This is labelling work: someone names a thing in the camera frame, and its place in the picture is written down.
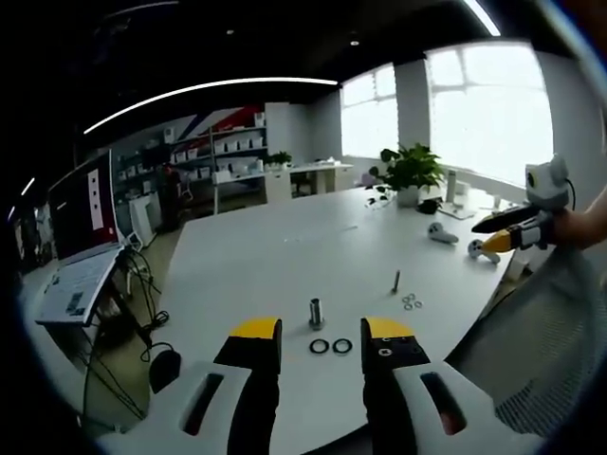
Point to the flat white device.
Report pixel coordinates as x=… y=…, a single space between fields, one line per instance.
x=457 y=212

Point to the storage shelf with white boxes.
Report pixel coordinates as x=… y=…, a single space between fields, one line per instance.
x=223 y=147

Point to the white low cabinet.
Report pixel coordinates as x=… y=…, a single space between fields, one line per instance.
x=144 y=220

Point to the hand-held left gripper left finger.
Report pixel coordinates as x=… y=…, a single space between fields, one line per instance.
x=204 y=403

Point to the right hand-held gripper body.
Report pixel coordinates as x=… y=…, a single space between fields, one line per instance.
x=547 y=189

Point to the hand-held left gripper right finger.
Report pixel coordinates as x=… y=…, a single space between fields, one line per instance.
x=403 y=407

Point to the thick metal threaded stud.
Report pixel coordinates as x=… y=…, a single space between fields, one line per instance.
x=316 y=313

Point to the grey mesh office chair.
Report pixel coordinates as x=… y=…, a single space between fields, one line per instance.
x=540 y=332

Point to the green potted plant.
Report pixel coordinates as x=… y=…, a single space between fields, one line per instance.
x=412 y=170

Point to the straight ceiling light strip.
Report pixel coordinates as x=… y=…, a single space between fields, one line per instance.
x=483 y=16

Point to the thin metal threaded stud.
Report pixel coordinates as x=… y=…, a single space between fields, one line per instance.
x=396 y=282

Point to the long curved ceiling light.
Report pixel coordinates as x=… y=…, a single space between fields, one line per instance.
x=199 y=89

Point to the white upright bottle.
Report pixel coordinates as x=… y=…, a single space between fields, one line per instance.
x=452 y=187

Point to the white background desk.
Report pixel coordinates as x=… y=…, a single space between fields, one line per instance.
x=318 y=173

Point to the black computer mouse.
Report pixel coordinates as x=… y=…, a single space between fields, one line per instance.
x=164 y=372

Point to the small black object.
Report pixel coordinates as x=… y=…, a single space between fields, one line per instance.
x=429 y=206

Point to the open silver laptop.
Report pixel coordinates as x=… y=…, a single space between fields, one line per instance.
x=80 y=275

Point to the black rubber washer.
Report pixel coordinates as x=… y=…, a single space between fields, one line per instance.
x=334 y=346
x=312 y=347

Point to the white handheld controller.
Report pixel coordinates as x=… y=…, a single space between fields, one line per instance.
x=476 y=247
x=443 y=234

